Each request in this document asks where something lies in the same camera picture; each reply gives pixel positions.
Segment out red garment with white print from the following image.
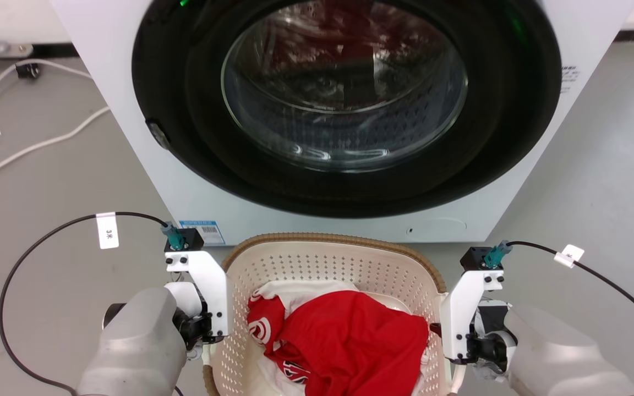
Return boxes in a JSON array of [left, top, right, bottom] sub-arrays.
[[247, 290, 429, 396]]

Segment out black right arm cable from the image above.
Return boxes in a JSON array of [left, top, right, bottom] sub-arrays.
[[506, 240, 634, 396]]

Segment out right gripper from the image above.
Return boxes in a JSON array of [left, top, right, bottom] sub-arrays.
[[467, 299, 519, 382]]

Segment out black round washer door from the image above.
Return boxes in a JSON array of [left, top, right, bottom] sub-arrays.
[[132, 0, 563, 218]]

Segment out white front-load washing machine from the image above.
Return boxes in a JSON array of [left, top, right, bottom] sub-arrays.
[[50, 0, 634, 246]]

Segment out red laundry inside drum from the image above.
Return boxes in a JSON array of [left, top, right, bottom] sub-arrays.
[[265, 3, 433, 113]]

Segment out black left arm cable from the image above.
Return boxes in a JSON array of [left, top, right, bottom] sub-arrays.
[[0, 211, 185, 396]]

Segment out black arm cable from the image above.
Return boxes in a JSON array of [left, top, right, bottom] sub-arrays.
[[0, 211, 185, 396], [506, 240, 634, 396]]

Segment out teal cable connector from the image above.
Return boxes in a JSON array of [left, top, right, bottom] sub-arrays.
[[483, 239, 513, 269], [161, 221, 186, 251]]

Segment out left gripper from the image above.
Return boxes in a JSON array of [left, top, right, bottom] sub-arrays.
[[164, 282, 224, 361]]

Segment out teal right cable connector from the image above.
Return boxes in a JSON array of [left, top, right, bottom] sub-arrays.
[[483, 239, 513, 269]]

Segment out silver washer door latch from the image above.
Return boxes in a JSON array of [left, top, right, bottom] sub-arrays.
[[146, 120, 172, 151]]

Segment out teal left cable connector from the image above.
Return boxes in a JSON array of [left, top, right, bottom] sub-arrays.
[[161, 221, 186, 251]]

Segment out white small cable tag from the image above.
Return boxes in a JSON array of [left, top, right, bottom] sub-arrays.
[[553, 244, 586, 269]]

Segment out cream perforated laundry basket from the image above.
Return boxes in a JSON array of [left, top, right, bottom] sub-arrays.
[[203, 232, 467, 396]]

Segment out white tall cable tag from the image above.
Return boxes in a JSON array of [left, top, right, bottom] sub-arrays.
[[95, 212, 120, 250]]

